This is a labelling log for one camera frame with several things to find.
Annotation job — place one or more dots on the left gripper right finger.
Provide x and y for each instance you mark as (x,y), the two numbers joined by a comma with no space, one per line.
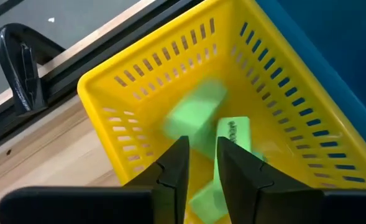
(257,199)

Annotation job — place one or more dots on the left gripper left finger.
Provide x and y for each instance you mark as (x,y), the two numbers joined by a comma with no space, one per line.
(173,186)

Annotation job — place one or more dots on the green eraser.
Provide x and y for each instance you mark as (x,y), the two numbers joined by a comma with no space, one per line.
(238,130)
(195,115)
(207,205)

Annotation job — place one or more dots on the yellow slotted plastic basket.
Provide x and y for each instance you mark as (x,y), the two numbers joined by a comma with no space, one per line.
(158,93)

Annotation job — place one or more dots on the teal plastic bin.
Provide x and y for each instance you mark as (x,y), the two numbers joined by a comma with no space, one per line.
(341,46)

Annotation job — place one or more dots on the black table clamp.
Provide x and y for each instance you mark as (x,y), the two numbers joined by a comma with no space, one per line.
(18,68)

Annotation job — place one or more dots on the small white scrap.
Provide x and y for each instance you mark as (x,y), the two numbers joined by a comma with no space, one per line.
(51,20)

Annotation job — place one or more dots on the black metal table frame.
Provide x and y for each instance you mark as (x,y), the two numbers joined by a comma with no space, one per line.
(71,73)

